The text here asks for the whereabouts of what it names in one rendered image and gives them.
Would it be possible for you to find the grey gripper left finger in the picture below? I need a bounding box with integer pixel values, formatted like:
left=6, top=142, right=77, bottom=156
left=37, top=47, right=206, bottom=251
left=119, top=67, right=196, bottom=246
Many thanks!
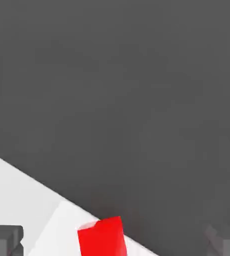
left=0, top=224, right=25, bottom=256

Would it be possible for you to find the small red cube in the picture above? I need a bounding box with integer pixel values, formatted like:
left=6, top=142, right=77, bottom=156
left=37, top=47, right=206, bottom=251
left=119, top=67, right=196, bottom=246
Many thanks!
left=77, top=215, right=127, bottom=256

